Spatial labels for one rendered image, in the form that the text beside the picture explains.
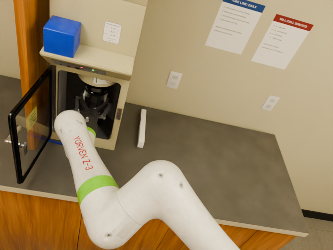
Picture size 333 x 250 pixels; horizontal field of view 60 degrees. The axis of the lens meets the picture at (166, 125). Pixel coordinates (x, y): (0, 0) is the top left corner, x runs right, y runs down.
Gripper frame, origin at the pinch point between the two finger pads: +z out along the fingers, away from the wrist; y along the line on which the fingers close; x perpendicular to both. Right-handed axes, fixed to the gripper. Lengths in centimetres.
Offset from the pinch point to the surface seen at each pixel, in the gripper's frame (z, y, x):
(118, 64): -18.0, -8.2, -30.9
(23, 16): -19, 24, -41
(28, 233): -36, 22, 76
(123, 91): -10.2, -12.2, -13.3
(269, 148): 15, -110, 25
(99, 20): -10.2, 1.1, -41.9
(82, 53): -16.1, 5.3, -30.9
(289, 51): 31, -95, -32
